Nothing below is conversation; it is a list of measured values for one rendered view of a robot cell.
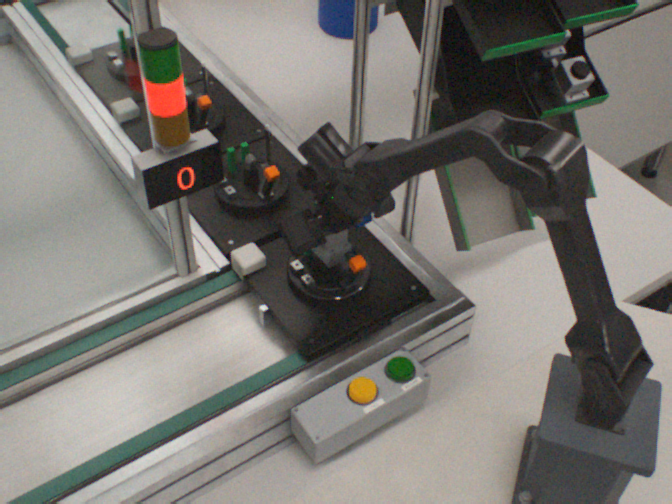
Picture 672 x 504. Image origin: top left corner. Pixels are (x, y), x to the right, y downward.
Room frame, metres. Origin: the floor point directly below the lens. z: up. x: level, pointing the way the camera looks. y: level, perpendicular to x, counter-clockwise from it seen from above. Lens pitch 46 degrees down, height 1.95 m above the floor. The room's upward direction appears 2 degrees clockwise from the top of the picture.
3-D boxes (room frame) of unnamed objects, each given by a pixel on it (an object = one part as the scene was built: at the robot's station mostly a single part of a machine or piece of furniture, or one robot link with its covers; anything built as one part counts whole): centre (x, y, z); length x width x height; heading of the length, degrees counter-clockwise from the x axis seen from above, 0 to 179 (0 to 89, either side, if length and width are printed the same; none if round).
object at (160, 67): (0.89, 0.23, 1.38); 0.05 x 0.05 x 0.05
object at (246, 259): (0.93, 0.15, 0.97); 0.05 x 0.05 x 0.04; 36
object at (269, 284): (0.91, 0.01, 0.96); 0.24 x 0.24 x 0.02; 36
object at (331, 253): (0.91, 0.02, 1.06); 0.08 x 0.04 x 0.07; 36
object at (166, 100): (0.89, 0.23, 1.33); 0.05 x 0.05 x 0.05
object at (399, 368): (0.72, -0.10, 0.96); 0.04 x 0.04 x 0.02
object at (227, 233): (1.11, 0.16, 1.01); 0.24 x 0.24 x 0.13; 36
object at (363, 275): (0.91, 0.01, 0.98); 0.14 x 0.14 x 0.02
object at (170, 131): (0.89, 0.23, 1.28); 0.05 x 0.05 x 0.05
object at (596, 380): (0.60, -0.35, 1.15); 0.09 x 0.07 x 0.06; 143
